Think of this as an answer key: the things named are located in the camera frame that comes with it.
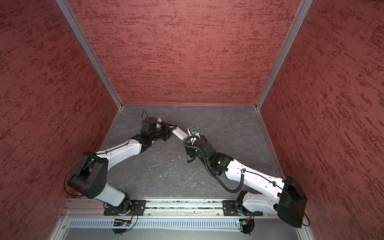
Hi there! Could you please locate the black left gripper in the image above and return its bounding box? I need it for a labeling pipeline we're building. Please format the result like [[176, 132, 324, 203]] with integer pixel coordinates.
[[150, 121, 178, 141]]

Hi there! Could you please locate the white remote with batteries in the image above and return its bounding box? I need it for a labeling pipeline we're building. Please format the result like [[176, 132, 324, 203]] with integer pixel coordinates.
[[171, 127, 189, 141]]

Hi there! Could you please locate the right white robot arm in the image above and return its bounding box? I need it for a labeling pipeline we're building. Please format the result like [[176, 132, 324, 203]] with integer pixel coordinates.
[[183, 136, 311, 228]]

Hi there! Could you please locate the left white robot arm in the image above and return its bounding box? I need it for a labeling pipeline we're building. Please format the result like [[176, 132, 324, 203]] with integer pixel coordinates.
[[64, 117, 177, 216]]

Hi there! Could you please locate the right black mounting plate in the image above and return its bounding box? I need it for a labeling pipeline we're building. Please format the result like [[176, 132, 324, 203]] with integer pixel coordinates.
[[222, 200, 263, 217]]

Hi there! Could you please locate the black mounting plate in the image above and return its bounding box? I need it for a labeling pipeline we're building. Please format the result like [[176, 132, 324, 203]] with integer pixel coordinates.
[[104, 200, 147, 217], [222, 200, 263, 217]]

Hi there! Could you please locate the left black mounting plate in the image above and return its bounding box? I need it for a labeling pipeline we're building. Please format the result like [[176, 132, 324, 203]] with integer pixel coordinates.
[[104, 200, 147, 217]]

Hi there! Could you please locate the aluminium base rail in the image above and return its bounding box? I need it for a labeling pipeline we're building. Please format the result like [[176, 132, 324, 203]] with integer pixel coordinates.
[[61, 197, 304, 217]]

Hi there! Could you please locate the perforated cable duct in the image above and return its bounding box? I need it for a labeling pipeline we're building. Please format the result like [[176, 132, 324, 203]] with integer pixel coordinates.
[[68, 218, 240, 231]]

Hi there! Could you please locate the aluminium corner post left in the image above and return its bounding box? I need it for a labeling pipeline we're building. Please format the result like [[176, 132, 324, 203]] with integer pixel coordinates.
[[56, 0, 124, 111]]

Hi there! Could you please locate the aluminium corner post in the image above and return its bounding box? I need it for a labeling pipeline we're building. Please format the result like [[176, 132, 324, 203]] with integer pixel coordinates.
[[56, 0, 124, 111], [256, 0, 313, 112]]

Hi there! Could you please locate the aluminium corner post right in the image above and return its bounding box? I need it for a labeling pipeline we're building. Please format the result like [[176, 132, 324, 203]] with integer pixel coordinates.
[[256, 0, 313, 112]]

